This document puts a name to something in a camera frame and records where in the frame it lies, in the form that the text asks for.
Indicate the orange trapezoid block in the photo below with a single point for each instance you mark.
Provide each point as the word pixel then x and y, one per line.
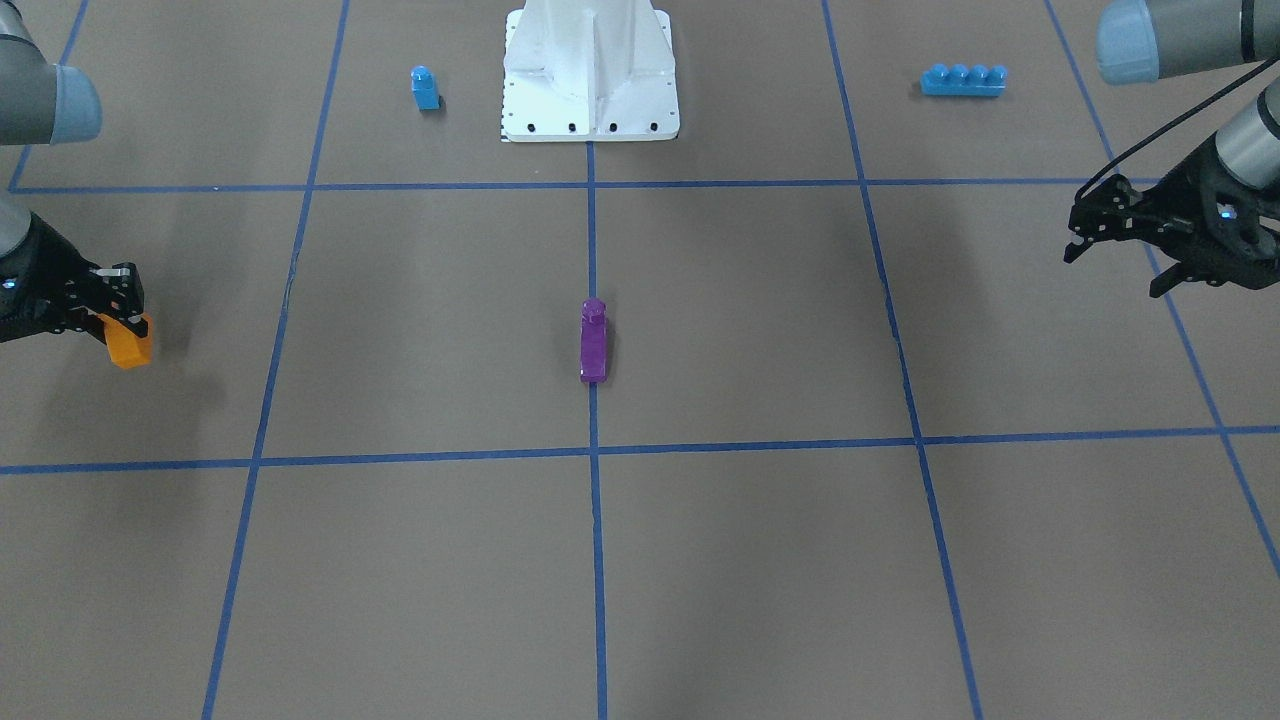
pixel 129 344

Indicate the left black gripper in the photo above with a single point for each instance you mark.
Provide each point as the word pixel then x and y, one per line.
pixel 1192 189

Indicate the blue double block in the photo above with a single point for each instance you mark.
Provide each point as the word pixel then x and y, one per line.
pixel 960 80

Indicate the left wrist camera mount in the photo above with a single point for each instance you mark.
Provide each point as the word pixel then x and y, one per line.
pixel 1109 212

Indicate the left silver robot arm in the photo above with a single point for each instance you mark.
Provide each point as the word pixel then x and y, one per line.
pixel 1146 41

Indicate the small blue block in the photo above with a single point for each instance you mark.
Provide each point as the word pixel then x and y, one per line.
pixel 423 88

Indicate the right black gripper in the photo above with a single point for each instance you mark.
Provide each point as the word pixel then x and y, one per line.
pixel 38 268

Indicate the purple trapezoid block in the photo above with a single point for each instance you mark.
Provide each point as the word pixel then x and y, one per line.
pixel 593 350

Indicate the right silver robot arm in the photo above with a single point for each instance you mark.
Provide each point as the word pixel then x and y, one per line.
pixel 42 103

